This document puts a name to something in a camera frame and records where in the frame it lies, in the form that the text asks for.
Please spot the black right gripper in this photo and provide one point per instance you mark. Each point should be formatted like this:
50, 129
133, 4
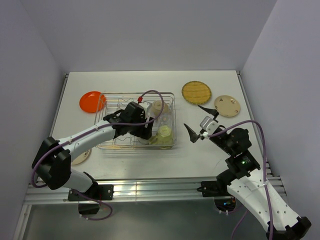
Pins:
192, 135

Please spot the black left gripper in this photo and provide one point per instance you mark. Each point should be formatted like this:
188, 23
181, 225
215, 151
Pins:
144, 132

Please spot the beige ceramic bowl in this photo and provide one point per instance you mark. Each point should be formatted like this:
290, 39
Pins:
158, 108

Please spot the metal tin cup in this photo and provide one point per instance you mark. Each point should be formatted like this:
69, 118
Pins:
143, 141

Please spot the clear drinking glass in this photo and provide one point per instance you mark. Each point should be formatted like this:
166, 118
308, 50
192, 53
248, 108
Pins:
164, 119

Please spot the yellow woven-pattern plate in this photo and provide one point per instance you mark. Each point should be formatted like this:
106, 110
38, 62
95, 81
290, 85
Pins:
196, 92

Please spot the pale green mug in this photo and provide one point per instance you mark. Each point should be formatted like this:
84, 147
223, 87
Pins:
164, 136

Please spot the orange plastic plate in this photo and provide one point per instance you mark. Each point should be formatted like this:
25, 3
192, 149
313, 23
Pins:
92, 102

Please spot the cream plate with writing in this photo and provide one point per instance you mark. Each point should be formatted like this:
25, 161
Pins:
81, 158

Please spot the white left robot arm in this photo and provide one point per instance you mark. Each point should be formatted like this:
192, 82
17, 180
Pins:
54, 157

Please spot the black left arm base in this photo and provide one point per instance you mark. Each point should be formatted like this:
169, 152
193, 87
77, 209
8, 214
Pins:
92, 203

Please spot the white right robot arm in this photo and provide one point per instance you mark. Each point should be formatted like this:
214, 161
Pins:
246, 180

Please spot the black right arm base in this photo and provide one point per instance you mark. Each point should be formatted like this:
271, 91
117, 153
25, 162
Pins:
210, 189

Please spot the beige floral plate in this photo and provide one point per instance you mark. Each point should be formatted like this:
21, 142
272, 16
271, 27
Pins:
227, 106

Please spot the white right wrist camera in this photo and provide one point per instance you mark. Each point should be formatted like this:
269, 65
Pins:
208, 126

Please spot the wire dish rack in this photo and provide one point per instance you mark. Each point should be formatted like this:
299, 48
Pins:
118, 101

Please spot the aluminium front rail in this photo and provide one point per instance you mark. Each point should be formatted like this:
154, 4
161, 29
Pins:
142, 190

